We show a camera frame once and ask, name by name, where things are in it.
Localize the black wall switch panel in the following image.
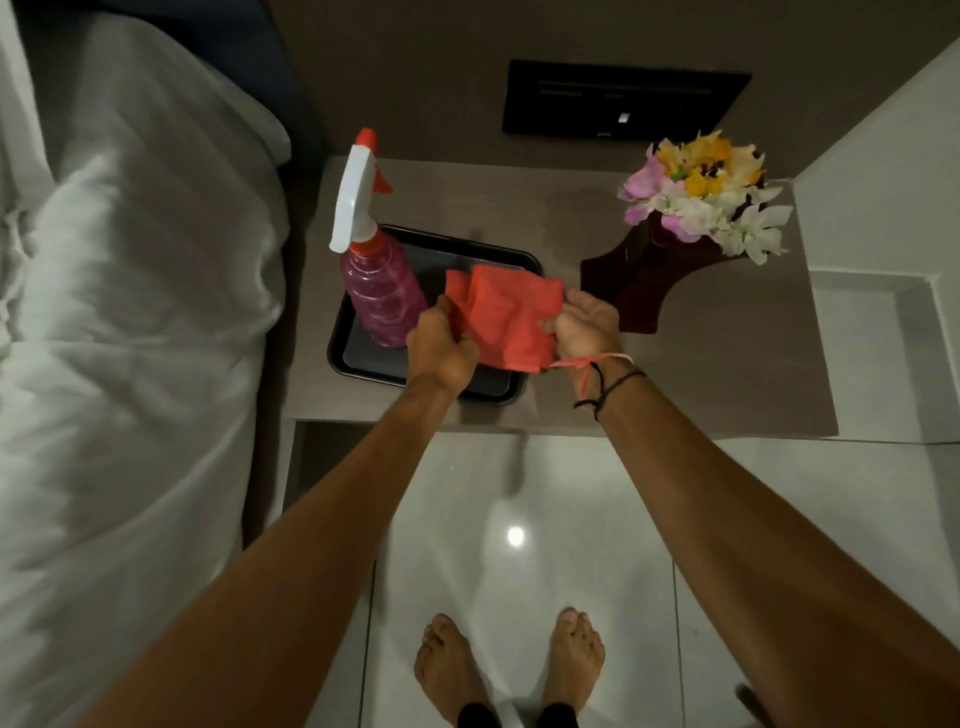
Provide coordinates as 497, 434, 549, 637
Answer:
501, 59, 753, 144

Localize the person's left foot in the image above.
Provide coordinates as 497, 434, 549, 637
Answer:
413, 613, 490, 727

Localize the artificial flower bouquet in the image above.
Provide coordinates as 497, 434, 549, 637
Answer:
616, 130, 795, 267

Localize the grey bedside table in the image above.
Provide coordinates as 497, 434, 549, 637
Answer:
283, 156, 840, 440

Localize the white bed duvet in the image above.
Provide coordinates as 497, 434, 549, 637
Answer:
0, 0, 294, 728

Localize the dark wooden vase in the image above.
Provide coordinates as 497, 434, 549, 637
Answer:
579, 211, 744, 336

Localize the person's left forearm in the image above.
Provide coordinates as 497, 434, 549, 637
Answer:
73, 372, 459, 728

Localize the person's left hand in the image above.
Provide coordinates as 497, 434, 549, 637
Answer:
405, 294, 481, 396

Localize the person's right hand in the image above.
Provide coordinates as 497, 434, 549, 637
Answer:
541, 289, 630, 375

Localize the pink spray bottle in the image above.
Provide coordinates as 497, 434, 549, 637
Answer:
328, 127, 430, 350

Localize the black rectangular tray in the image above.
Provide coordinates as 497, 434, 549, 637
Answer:
327, 224, 544, 407

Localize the person's right forearm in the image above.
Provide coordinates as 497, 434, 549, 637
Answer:
573, 357, 960, 728

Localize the red cleaning cloth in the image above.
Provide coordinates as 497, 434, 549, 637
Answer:
444, 264, 567, 374

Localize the black string bracelet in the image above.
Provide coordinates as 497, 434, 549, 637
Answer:
573, 361, 648, 423

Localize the person's foot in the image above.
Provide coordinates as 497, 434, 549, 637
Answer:
413, 613, 490, 727
540, 606, 606, 715

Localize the red string bracelet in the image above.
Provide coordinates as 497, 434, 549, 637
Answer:
549, 351, 635, 372

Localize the person's right foot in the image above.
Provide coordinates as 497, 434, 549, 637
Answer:
540, 606, 606, 715

